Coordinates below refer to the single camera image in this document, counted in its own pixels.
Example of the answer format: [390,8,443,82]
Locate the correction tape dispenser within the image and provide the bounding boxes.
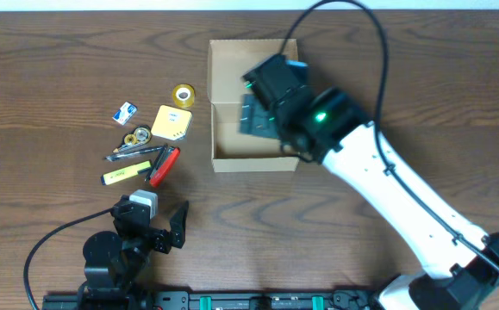
[123,126,152,146]

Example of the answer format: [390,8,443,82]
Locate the small blue white box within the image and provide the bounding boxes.
[112,102,138,126]

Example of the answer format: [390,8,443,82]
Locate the yellow sticky note pad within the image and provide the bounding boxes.
[151,105,192,141]

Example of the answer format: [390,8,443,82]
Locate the black pen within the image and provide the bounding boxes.
[103,146,164,162]

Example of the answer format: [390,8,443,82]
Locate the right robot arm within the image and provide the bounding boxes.
[243,54,499,309]

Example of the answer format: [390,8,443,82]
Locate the black mounting rail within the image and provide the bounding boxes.
[41,290,380,310]

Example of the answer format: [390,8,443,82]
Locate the dark pencil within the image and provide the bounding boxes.
[113,144,140,153]

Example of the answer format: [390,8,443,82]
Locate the brown cardboard box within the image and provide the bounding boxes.
[207,39,299,173]

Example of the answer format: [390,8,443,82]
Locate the yellow tape roll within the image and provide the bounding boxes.
[172,84,195,109]

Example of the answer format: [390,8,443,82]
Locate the yellow highlighter marker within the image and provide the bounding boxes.
[100,160,152,186]

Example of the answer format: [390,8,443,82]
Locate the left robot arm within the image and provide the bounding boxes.
[77,195,189,309]

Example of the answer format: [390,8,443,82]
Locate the red black stapler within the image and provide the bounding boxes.
[145,145,181,188]

